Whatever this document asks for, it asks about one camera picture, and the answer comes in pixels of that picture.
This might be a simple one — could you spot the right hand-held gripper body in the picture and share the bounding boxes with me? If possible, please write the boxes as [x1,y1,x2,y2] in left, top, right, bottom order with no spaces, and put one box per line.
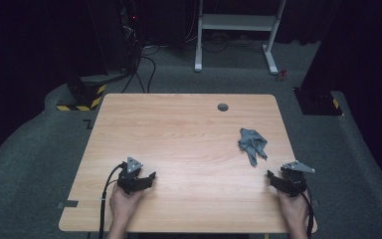
[281,160,316,197]

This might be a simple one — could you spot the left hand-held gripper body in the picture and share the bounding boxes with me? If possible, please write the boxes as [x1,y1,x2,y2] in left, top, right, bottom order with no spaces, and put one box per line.
[116,156,144,195]

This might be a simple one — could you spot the grey-blue cloth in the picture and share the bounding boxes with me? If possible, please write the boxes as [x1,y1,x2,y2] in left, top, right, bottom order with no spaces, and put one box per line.
[238,127,269,167]

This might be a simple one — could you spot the person's right hand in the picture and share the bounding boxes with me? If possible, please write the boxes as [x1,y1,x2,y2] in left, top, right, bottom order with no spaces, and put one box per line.
[277,188,310,231]

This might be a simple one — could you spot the person's left hand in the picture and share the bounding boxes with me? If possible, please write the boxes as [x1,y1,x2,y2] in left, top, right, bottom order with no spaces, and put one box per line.
[108,182,145,227]

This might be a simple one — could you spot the black square stand base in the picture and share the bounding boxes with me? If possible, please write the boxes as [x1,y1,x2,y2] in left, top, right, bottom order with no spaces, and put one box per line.
[292,87,343,117]

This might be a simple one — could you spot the black yellow striped stand base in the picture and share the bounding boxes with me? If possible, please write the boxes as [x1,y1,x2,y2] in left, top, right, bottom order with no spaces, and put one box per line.
[56,75,107,113]

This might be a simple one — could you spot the black equipment rack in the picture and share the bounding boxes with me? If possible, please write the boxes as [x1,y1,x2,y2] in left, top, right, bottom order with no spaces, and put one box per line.
[118,0,144,73]

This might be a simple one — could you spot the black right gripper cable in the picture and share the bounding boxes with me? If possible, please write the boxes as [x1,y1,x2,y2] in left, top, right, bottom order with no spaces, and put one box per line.
[297,187,314,239]

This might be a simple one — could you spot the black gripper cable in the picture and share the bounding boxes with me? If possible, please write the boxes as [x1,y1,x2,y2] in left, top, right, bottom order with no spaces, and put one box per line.
[297,187,314,239]
[97,162,127,239]

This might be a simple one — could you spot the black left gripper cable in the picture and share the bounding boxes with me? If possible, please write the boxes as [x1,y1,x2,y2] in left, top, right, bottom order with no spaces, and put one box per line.
[97,162,127,239]

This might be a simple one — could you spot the black floor cables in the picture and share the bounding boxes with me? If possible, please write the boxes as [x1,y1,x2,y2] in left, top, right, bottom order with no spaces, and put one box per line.
[120,46,162,95]

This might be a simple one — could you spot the white metal stand frame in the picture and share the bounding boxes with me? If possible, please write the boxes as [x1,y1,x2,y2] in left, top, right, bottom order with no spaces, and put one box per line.
[194,0,287,76]

